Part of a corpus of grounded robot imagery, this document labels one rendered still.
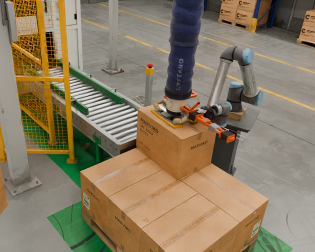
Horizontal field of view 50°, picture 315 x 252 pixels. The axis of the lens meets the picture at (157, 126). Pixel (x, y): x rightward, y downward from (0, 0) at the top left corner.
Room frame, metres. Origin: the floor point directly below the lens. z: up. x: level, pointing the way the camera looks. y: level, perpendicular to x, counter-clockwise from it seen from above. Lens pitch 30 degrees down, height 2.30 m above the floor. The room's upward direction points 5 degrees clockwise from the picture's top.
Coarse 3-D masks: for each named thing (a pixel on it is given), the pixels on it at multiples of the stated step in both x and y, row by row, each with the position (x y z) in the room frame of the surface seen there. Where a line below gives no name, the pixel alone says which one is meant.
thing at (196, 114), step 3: (189, 111) 2.37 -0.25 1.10; (192, 111) 2.39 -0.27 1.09; (195, 111) 2.40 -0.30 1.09; (189, 114) 2.36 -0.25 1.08; (192, 114) 2.33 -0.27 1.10; (195, 114) 2.35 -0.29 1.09; (198, 114) 2.33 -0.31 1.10; (201, 114) 2.35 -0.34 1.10; (189, 117) 2.35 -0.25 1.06; (192, 117) 2.34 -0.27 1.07; (195, 117) 2.31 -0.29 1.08; (192, 120) 2.32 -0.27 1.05; (195, 120) 2.31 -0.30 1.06
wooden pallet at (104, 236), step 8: (88, 216) 2.13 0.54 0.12; (88, 224) 2.13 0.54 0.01; (96, 224) 2.13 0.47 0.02; (96, 232) 2.04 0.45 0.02; (104, 232) 1.95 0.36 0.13; (104, 240) 1.96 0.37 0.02; (112, 240) 1.87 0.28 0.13; (112, 248) 1.88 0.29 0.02; (120, 248) 1.79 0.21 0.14; (248, 248) 1.99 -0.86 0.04
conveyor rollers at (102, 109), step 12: (60, 72) 4.34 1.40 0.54; (60, 84) 3.94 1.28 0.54; (72, 84) 3.97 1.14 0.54; (84, 84) 3.99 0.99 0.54; (72, 96) 3.66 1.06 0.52; (84, 96) 3.67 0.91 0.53; (96, 96) 3.69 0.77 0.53; (96, 108) 3.37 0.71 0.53; (108, 108) 3.38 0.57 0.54; (120, 108) 3.40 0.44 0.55; (132, 108) 3.42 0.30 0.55; (96, 120) 3.07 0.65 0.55; (108, 120) 3.09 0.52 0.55; (120, 120) 3.16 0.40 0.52; (132, 120) 3.17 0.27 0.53; (108, 132) 2.85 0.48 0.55; (120, 132) 2.87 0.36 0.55; (132, 132) 2.94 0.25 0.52
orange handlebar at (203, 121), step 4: (192, 92) 2.79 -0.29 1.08; (164, 96) 2.66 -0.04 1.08; (192, 96) 2.72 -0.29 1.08; (180, 108) 2.48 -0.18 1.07; (184, 108) 2.45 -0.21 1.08; (188, 108) 2.46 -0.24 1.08; (188, 112) 2.40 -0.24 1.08; (200, 116) 2.34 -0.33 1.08; (200, 120) 2.28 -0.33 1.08; (204, 120) 2.27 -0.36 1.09; (208, 120) 2.27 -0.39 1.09; (204, 124) 2.24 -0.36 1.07; (208, 124) 2.22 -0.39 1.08; (220, 128) 2.17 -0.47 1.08; (216, 132) 2.14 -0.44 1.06
